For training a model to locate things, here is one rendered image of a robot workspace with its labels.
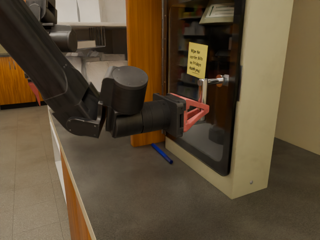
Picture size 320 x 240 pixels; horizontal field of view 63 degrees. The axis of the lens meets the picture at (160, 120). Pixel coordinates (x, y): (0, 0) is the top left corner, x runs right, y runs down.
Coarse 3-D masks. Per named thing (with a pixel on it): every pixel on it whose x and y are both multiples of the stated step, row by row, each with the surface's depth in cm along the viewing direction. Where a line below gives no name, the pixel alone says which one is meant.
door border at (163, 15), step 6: (162, 12) 73; (162, 18) 73; (162, 30) 74; (162, 36) 74; (162, 48) 76; (162, 54) 76; (240, 54) 50; (162, 72) 78; (162, 84) 79; (162, 90) 79; (234, 120) 54
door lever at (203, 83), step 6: (204, 78) 53; (216, 78) 54; (222, 78) 54; (198, 84) 53; (204, 84) 52; (210, 84) 54; (216, 84) 56; (222, 84) 54; (204, 90) 53; (198, 96) 54; (204, 96) 53; (204, 102) 54; (198, 108) 55; (204, 120) 55
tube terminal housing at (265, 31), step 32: (256, 0) 47; (288, 0) 50; (256, 32) 49; (288, 32) 53; (256, 64) 51; (256, 96) 54; (256, 128) 56; (192, 160) 72; (256, 160) 59; (224, 192) 61
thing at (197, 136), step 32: (192, 0) 60; (224, 0) 51; (192, 32) 62; (224, 32) 52; (224, 64) 53; (192, 96) 65; (224, 96) 54; (192, 128) 67; (224, 128) 56; (224, 160) 57
